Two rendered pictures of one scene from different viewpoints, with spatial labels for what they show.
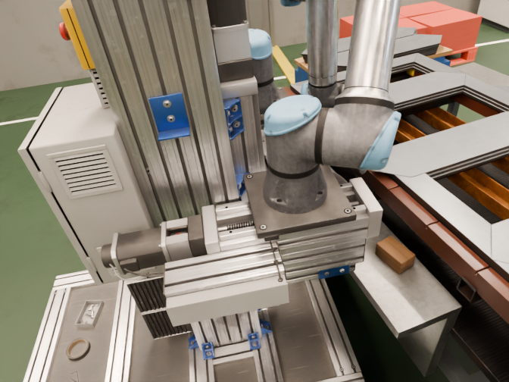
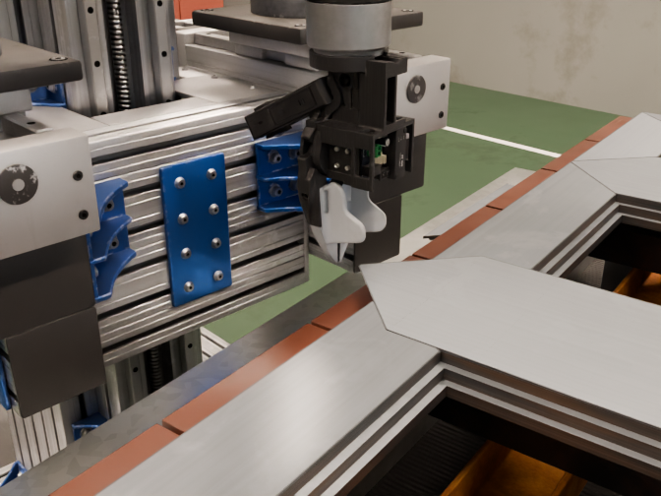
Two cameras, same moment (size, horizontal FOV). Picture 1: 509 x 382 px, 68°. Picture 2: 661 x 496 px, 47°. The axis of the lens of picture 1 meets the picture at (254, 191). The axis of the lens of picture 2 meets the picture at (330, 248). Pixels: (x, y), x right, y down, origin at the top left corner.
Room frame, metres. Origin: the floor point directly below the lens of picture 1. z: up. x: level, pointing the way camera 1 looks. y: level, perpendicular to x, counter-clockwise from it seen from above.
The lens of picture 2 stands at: (0.54, -0.91, 1.17)
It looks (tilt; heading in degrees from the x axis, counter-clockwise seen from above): 24 degrees down; 51
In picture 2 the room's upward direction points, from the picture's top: straight up
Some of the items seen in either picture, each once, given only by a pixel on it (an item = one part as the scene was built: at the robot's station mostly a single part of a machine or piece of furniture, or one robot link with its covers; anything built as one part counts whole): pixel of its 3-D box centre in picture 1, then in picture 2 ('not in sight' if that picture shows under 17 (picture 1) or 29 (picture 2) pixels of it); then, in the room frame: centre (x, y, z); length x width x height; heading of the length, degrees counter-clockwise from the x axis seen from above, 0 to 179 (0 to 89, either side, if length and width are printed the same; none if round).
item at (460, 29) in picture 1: (404, 39); not in sight; (3.96, -1.77, 0.22); 1.26 x 0.90 x 0.43; 94
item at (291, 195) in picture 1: (294, 176); not in sight; (0.69, -0.10, 1.09); 0.15 x 0.15 x 0.10
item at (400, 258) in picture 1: (395, 254); not in sight; (0.74, -0.40, 0.70); 0.10 x 0.06 x 0.05; 25
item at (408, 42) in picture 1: (371, 49); not in sight; (2.15, -0.78, 0.82); 0.80 x 0.40 x 0.06; 105
